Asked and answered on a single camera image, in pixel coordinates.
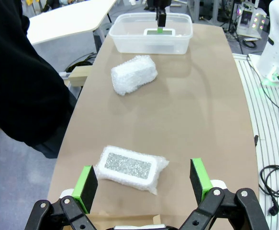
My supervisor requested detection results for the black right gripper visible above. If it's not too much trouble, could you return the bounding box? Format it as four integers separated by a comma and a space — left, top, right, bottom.
146, 0, 171, 33

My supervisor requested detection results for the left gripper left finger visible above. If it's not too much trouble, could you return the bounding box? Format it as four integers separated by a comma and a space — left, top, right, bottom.
24, 165, 99, 230

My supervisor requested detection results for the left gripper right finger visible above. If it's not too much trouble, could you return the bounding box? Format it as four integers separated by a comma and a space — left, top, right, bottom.
179, 158, 270, 230

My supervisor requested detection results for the white digital alarm clock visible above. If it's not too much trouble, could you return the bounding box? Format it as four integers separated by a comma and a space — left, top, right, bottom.
143, 28, 176, 37

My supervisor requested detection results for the bulky bubble-wrapped clock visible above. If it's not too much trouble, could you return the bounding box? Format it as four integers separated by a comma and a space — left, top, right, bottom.
111, 55, 158, 96

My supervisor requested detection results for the clear plastic container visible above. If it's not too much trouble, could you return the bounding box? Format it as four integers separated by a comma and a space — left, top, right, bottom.
109, 13, 194, 55

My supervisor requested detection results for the brown cardboard box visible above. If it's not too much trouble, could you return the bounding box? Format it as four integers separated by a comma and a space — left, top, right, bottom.
89, 212, 163, 230

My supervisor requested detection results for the white slotted mounting platform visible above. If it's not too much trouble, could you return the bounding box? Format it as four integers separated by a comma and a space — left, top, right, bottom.
232, 53, 279, 230

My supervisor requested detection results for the white machine with coloured lights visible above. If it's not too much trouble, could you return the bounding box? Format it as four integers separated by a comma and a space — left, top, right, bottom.
236, 0, 268, 40

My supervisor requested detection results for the white side table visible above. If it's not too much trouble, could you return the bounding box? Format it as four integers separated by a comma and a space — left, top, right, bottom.
26, 0, 117, 53

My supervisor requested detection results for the small brown cardboard carton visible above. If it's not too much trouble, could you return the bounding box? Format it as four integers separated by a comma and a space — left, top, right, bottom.
68, 66, 93, 87

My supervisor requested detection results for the person in black shirt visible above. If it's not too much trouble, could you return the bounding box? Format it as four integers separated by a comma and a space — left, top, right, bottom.
0, 0, 79, 159

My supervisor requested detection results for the black cable loop with plug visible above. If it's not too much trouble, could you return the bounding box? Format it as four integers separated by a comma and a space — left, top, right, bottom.
258, 164, 279, 217

